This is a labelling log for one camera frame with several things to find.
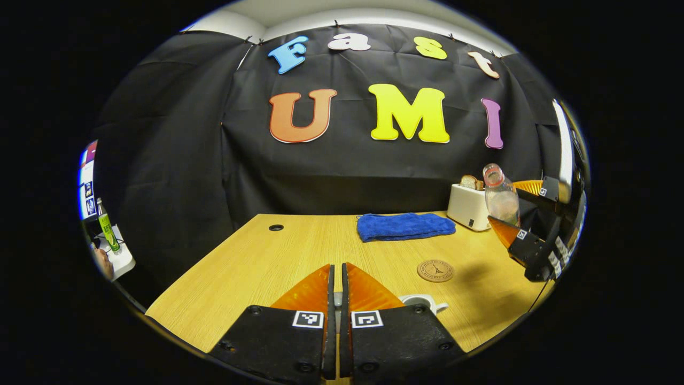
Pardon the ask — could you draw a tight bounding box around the white toaster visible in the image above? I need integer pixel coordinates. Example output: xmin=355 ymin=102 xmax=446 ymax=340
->
xmin=447 ymin=183 xmax=492 ymax=232

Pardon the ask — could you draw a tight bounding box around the white ceramic teacup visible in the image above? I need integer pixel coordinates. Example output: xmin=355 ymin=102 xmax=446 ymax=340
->
xmin=398 ymin=294 xmax=449 ymax=316

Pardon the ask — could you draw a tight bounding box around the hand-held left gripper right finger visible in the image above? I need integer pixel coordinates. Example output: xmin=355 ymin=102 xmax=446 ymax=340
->
xmin=340 ymin=262 xmax=465 ymax=381

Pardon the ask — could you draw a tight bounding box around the clear plastic water bottle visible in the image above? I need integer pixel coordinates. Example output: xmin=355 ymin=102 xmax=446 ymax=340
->
xmin=483 ymin=163 xmax=520 ymax=228

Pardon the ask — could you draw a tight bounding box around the computer monitor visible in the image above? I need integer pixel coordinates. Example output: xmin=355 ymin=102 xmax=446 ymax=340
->
xmin=79 ymin=140 xmax=99 ymax=221

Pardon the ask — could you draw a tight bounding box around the round brown coaster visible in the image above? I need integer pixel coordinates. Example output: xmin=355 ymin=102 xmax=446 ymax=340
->
xmin=417 ymin=259 xmax=454 ymax=283

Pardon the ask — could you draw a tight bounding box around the small white side table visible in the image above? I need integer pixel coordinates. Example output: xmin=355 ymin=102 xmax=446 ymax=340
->
xmin=88 ymin=225 xmax=136 ymax=281

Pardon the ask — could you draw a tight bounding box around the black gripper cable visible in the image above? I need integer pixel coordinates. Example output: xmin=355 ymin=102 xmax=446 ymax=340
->
xmin=526 ymin=278 xmax=552 ymax=313

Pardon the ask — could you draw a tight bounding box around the blue towel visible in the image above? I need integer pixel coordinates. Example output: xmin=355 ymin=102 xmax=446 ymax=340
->
xmin=356 ymin=212 xmax=457 ymax=243

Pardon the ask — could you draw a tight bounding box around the green drink bottle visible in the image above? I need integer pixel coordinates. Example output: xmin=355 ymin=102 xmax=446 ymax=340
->
xmin=96 ymin=198 xmax=121 ymax=253

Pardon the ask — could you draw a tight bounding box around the black backdrop cloth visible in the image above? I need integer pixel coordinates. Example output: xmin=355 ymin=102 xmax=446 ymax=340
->
xmin=91 ymin=24 xmax=580 ymax=279

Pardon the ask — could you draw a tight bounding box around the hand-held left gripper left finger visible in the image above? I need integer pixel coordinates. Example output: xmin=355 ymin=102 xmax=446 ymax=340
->
xmin=208 ymin=264 xmax=337 ymax=383

